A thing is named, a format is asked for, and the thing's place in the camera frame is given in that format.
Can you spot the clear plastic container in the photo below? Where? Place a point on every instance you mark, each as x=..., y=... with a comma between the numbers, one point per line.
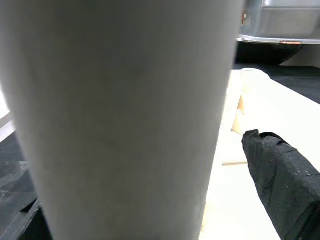
x=287, y=17

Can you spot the white plastic table top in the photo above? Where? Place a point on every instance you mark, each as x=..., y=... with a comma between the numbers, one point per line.
x=262, y=105

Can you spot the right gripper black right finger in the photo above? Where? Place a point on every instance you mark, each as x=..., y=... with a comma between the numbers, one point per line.
x=287, y=187

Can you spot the white plastic table leg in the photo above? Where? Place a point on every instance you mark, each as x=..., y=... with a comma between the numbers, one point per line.
x=125, y=112

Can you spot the black wok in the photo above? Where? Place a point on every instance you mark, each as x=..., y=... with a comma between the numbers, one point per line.
x=262, y=53

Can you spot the black tablecloth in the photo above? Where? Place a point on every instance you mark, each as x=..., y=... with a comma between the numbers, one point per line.
x=300, y=80

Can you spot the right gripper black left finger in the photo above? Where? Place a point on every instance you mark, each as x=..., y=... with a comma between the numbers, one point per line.
x=25, y=225

